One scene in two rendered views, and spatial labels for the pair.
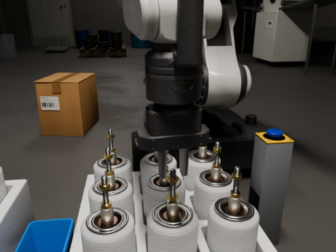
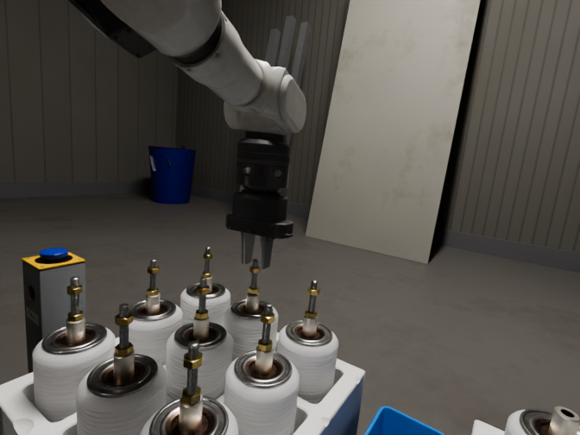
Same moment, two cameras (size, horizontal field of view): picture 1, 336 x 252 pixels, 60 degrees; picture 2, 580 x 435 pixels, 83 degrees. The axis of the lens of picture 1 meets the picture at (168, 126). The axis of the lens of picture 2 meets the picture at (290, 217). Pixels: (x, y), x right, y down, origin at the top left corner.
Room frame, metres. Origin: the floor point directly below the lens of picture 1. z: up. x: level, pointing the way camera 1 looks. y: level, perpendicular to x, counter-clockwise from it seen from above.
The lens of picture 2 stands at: (0.83, 0.39, 0.52)
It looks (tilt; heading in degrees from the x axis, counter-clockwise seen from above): 10 degrees down; 221
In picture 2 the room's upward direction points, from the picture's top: 5 degrees clockwise
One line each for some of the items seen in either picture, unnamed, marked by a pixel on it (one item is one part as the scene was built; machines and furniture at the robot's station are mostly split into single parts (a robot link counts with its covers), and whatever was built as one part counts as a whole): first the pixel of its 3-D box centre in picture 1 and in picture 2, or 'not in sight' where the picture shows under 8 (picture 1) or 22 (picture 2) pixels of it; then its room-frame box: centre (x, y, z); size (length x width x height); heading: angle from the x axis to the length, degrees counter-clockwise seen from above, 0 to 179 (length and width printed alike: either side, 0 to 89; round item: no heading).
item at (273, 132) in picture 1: (274, 134); (53, 255); (0.68, -0.27, 0.32); 0.04 x 0.04 x 0.02
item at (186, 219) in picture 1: (172, 214); (252, 309); (0.45, -0.01, 0.25); 0.08 x 0.08 x 0.01
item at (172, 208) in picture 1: (172, 208); (252, 302); (0.45, -0.01, 0.26); 0.02 x 0.02 x 0.03
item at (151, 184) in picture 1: (164, 182); (200, 335); (0.57, 0.01, 0.25); 0.08 x 0.08 x 0.01
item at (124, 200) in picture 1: (113, 221); (258, 429); (0.55, 0.13, 0.16); 0.10 x 0.10 x 0.18
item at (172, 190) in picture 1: (172, 188); (254, 280); (0.45, -0.01, 0.31); 0.01 x 0.01 x 0.08
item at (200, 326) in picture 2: (164, 176); (201, 327); (0.57, 0.01, 0.26); 0.02 x 0.02 x 0.03
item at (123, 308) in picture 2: not in sight; (123, 335); (0.69, 0.03, 0.30); 0.01 x 0.01 x 0.08
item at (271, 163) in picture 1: (266, 191); (56, 343); (0.69, -0.27, 0.16); 0.07 x 0.07 x 0.31; 8
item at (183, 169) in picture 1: (185, 157); (245, 245); (0.46, -0.03, 0.37); 0.03 x 0.02 x 0.06; 14
